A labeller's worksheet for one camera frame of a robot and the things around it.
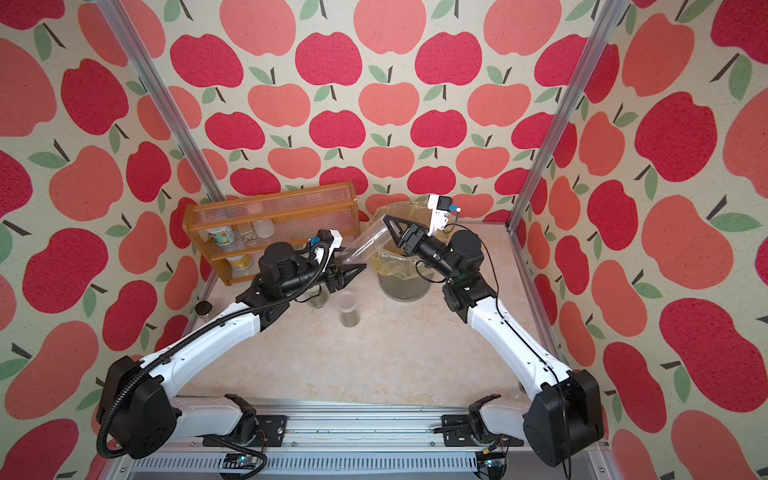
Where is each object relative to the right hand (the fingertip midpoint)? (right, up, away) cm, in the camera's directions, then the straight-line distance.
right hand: (391, 226), depth 66 cm
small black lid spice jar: (-56, -23, +22) cm, 64 cm away
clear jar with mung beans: (-12, -21, +19) cm, 31 cm away
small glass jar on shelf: (-45, -1, +30) cm, 54 cm away
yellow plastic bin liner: (0, -8, +12) cm, 15 cm away
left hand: (-7, -8, +4) cm, 12 cm away
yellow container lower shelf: (-52, -10, +37) cm, 64 cm away
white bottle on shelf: (-41, +2, +30) cm, 50 cm away
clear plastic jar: (-6, -4, +6) cm, 9 cm away
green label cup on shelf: (-52, -1, +25) cm, 58 cm away
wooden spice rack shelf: (-49, +1, +29) cm, 57 cm away
